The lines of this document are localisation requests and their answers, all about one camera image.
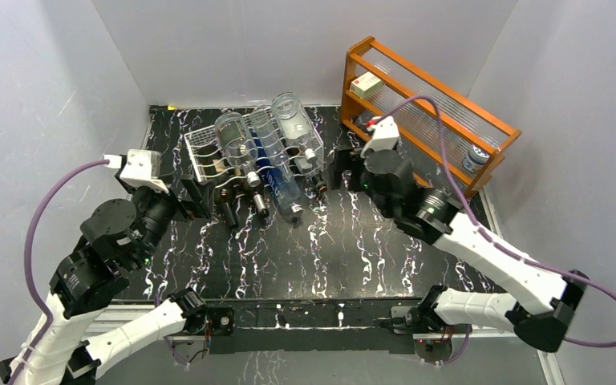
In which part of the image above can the blue labelled clear bottle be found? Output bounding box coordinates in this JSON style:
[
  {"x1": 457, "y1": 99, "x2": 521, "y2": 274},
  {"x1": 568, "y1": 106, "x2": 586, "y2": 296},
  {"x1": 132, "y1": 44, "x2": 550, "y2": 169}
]
[{"x1": 252, "y1": 133, "x2": 303, "y2": 224}]

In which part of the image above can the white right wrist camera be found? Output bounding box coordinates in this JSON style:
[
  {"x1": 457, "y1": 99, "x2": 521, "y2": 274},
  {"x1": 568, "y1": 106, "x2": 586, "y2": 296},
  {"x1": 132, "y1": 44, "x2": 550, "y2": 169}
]
[{"x1": 360, "y1": 116, "x2": 400, "y2": 159}]

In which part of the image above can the clear glass bottle silver cap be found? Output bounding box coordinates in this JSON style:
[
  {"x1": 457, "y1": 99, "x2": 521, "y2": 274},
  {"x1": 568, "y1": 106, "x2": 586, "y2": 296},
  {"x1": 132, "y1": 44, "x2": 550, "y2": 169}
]
[{"x1": 271, "y1": 92, "x2": 325, "y2": 177}]

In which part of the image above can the dark green wine bottle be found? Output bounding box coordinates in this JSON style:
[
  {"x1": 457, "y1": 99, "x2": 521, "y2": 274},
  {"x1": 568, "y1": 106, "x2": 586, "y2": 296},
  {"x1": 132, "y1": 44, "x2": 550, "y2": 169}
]
[{"x1": 200, "y1": 144, "x2": 239, "y2": 229}]

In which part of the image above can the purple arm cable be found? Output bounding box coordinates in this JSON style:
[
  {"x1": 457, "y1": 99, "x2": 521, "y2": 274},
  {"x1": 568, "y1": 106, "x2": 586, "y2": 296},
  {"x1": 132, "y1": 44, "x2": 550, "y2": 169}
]
[
  {"x1": 6, "y1": 159, "x2": 123, "y2": 385},
  {"x1": 366, "y1": 95, "x2": 616, "y2": 367}
]

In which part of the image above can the white wire wine rack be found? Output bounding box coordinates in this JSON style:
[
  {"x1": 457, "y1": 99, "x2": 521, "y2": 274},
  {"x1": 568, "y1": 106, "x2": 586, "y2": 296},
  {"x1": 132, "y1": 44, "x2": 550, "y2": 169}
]
[{"x1": 183, "y1": 102, "x2": 326, "y2": 194}]

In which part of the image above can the white red small box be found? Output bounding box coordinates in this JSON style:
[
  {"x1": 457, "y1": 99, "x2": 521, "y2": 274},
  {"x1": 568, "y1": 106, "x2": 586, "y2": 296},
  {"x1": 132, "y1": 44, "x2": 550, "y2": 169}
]
[{"x1": 349, "y1": 71, "x2": 383, "y2": 99}]

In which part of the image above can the blue white ceramic jar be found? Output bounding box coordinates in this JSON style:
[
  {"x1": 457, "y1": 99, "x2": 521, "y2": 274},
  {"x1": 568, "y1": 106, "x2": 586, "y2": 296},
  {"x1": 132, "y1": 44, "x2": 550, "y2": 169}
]
[{"x1": 462, "y1": 145, "x2": 490, "y2": 174}]

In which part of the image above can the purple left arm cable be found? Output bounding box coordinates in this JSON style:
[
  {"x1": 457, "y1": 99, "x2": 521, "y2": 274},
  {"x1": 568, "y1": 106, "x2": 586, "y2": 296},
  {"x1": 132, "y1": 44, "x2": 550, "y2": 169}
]
[{"x1": 6, "y1": 159, "x2": 123, "y2": 385}]

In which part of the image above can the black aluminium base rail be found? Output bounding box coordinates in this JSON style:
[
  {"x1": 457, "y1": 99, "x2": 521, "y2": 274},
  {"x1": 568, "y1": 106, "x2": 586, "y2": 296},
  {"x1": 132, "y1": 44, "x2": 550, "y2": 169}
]
[{"x1": 71, "y1": 297, "x2": 552, "y2": 356}]

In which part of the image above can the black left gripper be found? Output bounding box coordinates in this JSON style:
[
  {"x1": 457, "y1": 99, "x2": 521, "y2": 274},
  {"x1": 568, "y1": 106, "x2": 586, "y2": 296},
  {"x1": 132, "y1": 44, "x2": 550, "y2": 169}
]
[{"x1": 130, "y1": 172, "x2": 216, "y2": 268}]

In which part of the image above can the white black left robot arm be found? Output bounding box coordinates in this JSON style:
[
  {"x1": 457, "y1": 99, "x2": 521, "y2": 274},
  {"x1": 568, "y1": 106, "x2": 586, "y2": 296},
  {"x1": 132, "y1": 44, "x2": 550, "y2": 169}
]
[{"x1": 0, "y1": 178, "x2": 215, "y2": 384}]

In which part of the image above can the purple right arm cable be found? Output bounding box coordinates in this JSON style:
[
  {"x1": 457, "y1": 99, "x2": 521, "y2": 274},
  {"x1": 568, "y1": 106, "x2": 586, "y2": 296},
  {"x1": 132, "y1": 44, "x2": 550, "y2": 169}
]
[{"x1": 366, "y1": 95, "x2": 616, "y2": 367}]

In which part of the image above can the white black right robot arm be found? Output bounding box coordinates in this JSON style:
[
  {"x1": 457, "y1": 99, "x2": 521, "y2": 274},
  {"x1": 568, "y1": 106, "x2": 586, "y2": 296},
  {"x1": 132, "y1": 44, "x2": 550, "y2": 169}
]
[{"x1": 330, "y1": 147, "x2": 586, "y2": 353}]

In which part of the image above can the orange wooden shelf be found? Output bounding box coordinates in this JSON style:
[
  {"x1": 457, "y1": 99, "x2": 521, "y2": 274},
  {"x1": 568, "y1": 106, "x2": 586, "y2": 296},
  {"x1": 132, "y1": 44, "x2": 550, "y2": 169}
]
[{"x1": 340, "y1": 36, "x2": 521, "y2": 199}]

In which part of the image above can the clear round bottle white cap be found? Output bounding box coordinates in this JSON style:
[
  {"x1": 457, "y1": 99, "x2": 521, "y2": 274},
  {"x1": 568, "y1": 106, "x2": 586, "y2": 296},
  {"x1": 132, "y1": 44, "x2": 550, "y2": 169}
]
[{"x1": 214, "y1": 112, "x2": 261, "y2": 187}]

